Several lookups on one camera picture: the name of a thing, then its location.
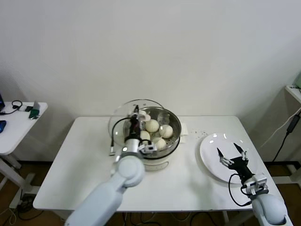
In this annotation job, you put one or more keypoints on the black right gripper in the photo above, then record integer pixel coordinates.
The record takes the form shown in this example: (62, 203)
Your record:
(240, 167)

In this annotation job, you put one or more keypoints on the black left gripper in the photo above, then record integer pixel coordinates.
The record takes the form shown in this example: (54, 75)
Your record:
(134, 128)

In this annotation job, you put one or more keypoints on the round glass lid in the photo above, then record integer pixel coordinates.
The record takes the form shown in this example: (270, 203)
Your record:
(120, 110)

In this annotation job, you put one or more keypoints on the white steamed baozi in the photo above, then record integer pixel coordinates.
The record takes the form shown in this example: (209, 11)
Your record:
(145, 135)
(161, 144)
(152, 126)
(166, 131)

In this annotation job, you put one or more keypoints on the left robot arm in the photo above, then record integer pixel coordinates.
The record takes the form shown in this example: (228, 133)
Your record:
(105, 195)

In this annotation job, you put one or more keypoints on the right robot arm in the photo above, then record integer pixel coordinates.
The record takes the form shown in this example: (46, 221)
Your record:
(270, 207)

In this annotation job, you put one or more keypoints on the perforated steel steamer basket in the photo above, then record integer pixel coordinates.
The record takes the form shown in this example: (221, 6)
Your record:
(175, 127)

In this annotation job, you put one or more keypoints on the white oval plate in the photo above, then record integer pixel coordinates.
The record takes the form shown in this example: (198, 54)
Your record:
(209, 150)

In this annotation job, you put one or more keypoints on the white electric cooking pot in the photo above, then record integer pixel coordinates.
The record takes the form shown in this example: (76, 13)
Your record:
(160, 164)

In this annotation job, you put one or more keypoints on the white shelf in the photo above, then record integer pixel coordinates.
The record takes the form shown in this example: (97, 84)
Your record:
(294, 93)

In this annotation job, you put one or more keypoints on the pale green box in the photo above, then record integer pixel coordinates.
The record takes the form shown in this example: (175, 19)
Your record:
(298, 80)

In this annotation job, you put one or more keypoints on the green and grey device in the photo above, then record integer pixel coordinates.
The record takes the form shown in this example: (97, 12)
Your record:
(35, 111)

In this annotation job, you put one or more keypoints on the small black item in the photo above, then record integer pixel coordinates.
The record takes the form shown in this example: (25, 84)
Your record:
(28, 108)

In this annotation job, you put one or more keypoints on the white side desk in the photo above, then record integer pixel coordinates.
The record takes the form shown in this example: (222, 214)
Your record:
(21, 127)

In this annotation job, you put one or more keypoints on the blue computer mouse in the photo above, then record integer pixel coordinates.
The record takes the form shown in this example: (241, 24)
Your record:
(2, 125)

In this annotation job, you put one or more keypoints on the dark laptop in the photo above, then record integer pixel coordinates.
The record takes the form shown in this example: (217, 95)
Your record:
(2, 101)

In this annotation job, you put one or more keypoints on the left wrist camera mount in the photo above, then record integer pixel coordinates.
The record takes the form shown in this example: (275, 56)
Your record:
(148, 148)

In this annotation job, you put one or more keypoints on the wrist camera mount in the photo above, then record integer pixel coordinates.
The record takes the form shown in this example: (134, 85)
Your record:
(258, 184)
(148, 148)

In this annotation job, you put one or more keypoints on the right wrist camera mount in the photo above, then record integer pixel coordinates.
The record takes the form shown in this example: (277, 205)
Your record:
(258, 184)

